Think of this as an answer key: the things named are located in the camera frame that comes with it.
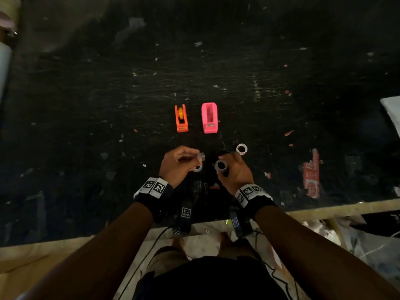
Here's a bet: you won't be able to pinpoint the person's right hand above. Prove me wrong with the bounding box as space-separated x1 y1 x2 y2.
216 152 254 196

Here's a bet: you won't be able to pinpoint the crumpled white plastic sheet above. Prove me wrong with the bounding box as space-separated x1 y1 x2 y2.
302 212 400 283

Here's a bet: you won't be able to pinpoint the person's legs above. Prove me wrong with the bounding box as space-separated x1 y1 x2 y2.
144 232 260 278

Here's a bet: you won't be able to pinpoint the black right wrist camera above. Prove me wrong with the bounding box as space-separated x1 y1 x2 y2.
229 210 253 239

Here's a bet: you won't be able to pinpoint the person's right forearm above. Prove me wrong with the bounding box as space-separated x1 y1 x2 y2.
254 205 400 300

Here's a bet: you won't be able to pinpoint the black cable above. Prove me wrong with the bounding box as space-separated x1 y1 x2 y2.
117 226 173 300
252 229 300 300

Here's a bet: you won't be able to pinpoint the orange tape dispenser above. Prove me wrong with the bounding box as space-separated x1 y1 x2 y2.
174 104 189 133

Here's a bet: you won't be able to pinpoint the left wristband with marker tags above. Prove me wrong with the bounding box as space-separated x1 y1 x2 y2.
133 177 174 223

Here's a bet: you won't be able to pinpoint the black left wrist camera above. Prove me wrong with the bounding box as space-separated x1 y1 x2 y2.
172 200 193 237

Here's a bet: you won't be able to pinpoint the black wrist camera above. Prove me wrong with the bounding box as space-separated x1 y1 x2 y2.
172 200 193 237
229 210 253 239

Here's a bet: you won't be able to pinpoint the person's black shirt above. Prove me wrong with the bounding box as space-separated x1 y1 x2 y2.
132 255 289 300

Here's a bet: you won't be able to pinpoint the right wristband with marker tags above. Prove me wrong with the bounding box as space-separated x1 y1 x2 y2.
234 184 278 220

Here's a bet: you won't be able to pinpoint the small clear tape roll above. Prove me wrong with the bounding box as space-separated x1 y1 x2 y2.
192 152 206 173

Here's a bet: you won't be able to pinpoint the red paper label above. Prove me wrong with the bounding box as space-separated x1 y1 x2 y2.
302 149 321 199

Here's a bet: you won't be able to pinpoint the person's left forearm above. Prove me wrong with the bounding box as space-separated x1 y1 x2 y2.
17 201 154 300

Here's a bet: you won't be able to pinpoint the wristband with marker tags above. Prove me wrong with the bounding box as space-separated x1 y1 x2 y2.
133 177 174 223
234 184 278 220

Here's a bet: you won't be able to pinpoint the person's left hand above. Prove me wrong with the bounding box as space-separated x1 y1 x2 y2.
159 146 202 189

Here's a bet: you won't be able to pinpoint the pink tape dispenser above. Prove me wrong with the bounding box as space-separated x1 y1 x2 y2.
201 102 219 134

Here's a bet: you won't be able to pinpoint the white cloth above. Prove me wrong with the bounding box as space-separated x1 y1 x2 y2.
380 96 400 138

